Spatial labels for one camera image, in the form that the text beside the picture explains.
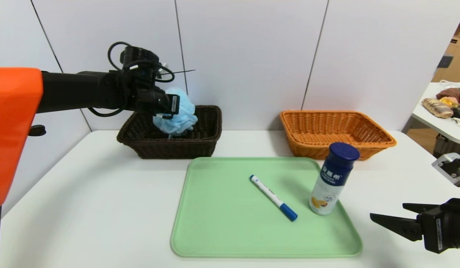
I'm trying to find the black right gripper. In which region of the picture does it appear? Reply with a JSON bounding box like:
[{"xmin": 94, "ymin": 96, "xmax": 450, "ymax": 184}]
[{"xmin": 370, "ymin": 198, "xmax": 460, "ymax": 254}]

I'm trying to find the white yogurt bottle blue cap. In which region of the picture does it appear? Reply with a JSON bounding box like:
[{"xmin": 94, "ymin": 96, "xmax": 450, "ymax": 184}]
[{"xmin": 309, "ymin": 142, "xmax": 360, "ymax": 216}]

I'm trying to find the white marker with blue cap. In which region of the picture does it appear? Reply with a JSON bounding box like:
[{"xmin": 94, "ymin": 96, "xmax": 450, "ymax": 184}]
[{"xmin": 250, "ymin": 175, "xmax": 298, "ymax": 222}]

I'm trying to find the light blue bath loofah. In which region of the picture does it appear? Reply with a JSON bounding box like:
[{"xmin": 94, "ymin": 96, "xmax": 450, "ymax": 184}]
[{"xmin": 153, "ymin": 87, "xmax": 198, "ymax": 136}]

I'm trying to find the dark basket under background table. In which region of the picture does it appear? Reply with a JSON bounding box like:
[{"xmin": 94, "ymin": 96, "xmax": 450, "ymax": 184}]
[{"xmin": 433, "ymin": 135, "xmax": 460, "ymax": 160}]

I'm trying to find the orange wicker basket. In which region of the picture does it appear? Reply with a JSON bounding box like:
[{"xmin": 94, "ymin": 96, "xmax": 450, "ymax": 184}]
[{"xmin": 279, "ymin": 111, "xmax": 397, "ymax": 161}]

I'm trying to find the dark brown food item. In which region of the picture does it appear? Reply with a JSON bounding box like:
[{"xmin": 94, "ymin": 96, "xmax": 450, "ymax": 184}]
[{"xmin": 435, "ymin": 88, "xmax": 460, "ymax": 101}]

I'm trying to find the dark brown wicker basket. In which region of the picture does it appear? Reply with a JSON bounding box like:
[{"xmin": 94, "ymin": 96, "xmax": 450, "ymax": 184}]
[{"xmin": 116, "ymin": 105, "xmax": 222, "ymax": 160}]

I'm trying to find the striped brown bread loaf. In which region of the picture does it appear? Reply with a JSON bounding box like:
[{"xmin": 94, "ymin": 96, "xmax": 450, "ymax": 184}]
[{"xmin": 421, "ymin": 98, "xmax": 453, "ymax": 119}]

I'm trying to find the wooden shelf unit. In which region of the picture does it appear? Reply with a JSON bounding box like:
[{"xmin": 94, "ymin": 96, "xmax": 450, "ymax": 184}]
[{"xmin": 431, "ymin": 7, "xmax": 460, "ymax": 83}]

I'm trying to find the light green plastic tray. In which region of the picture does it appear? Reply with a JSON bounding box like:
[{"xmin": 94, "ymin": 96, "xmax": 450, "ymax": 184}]
[{"xmin": 170, "ymin": 157, "xmax": 363, "ymax": 258}]

